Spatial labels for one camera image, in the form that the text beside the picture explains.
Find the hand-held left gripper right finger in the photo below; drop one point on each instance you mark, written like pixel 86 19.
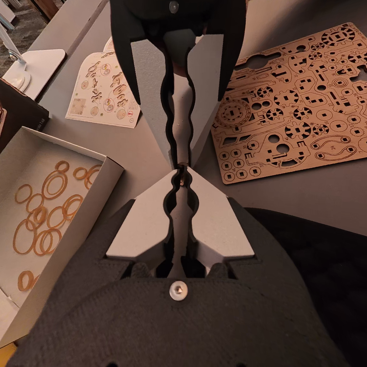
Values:
pixel 220 229

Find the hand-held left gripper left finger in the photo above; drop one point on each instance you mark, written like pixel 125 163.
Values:
pixel 137 229

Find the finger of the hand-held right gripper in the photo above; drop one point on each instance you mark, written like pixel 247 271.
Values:
pixel 210 86
pixel 146 86

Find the small wooden gear assembly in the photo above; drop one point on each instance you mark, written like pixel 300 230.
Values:
pixel 183 175

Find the laser-cut wooden parts sheet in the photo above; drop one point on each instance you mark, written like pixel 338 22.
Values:
pixel 301 100

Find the printed instruction leaflet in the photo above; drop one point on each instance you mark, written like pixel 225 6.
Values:
pixel 86 97

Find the pile of rubber bands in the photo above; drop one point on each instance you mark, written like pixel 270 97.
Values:
pixel 48 212

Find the white stand base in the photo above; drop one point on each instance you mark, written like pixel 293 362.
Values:
pixel 43 66

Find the black quilted cushion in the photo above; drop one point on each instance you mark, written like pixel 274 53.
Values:
pixel 329 272

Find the black cardboard box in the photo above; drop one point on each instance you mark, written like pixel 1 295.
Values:
pixel 20 114

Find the white cardboard box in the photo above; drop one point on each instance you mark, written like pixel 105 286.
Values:
pixel 17 160

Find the yellow plastic bin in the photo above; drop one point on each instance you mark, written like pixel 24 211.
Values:
pixel 5 357

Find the clear stand post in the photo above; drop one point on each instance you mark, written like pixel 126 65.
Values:
pixel 10 46

